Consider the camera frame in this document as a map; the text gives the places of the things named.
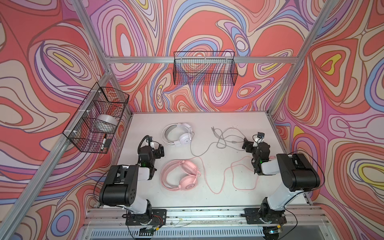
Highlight pink headphones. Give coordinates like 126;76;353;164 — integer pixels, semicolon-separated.
160;160;201;192

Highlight grey headphone cable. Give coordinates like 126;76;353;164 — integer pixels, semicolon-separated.
188;126;250;158

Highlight white headphones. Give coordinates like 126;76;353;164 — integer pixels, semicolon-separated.
162;123;195;147

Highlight marker pen in basket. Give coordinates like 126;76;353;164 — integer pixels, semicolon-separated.
101;134;107;151

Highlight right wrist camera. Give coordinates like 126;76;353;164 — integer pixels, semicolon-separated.
257;132;265;139

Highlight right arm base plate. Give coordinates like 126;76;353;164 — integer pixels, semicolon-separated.
240;208;287;226

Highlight grey tape roll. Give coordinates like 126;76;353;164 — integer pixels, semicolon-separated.
93;114;118;134

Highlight black wire basket left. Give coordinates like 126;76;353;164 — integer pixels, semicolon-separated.
63;83;130;154

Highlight black wire basket back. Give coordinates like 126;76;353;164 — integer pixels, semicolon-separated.
173;50;239;86

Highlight black wire basket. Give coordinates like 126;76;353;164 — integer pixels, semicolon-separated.
173;50;239;86
63;83;130;154

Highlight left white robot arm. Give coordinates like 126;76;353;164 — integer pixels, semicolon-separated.
99;135;165;225

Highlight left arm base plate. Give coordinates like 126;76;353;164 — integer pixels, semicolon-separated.
123;209;167;227

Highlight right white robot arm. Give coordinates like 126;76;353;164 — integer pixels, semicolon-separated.
242;139;321;225

